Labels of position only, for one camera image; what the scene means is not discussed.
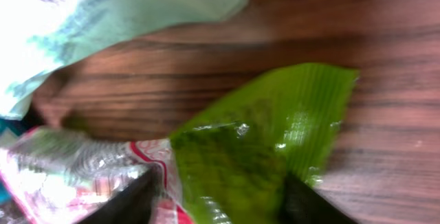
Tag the green clear candy bag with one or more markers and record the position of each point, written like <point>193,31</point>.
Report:
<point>226,165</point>

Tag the blue Oreo cookie pack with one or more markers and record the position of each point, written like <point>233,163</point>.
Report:
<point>9,134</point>

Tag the teal white snack packet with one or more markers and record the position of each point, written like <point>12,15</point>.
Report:
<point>39,37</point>

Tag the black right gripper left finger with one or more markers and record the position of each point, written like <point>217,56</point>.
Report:
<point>133,205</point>

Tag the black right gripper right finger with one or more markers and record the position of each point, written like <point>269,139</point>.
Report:
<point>302,205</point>

